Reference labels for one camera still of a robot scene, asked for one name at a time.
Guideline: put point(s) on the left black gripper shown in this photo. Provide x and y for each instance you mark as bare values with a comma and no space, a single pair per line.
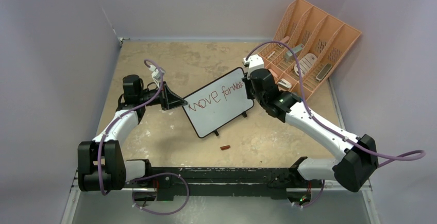
168,99

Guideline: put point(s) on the black-framed whiteboard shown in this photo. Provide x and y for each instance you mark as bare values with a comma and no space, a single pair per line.
217,103

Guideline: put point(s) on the brown marker cap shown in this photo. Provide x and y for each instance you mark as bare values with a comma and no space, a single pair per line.
225,147

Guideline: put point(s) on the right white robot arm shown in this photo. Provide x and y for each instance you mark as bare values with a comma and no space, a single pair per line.
355,157

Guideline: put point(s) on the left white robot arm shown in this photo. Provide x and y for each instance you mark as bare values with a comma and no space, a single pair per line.
101,166

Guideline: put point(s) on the grey whiteboard eraser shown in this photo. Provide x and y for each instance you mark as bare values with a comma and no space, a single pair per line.
323,72

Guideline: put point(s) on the pink eraser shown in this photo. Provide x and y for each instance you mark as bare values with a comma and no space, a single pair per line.
273,73

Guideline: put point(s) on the teal staple box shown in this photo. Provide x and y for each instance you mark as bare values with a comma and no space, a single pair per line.
289,55

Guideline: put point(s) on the pink stapler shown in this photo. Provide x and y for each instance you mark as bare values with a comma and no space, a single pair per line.
284,41

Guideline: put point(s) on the peach plastic desk organizer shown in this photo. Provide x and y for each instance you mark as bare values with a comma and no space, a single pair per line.
321,33

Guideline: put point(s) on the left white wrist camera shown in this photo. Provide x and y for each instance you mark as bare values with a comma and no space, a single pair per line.
157,73

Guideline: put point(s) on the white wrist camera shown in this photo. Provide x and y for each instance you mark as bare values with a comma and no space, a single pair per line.
157,73
253,62

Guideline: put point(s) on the black aluminium base frame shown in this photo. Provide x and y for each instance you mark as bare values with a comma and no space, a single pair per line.
165,183

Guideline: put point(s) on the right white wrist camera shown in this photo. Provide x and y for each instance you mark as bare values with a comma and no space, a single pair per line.
253,62

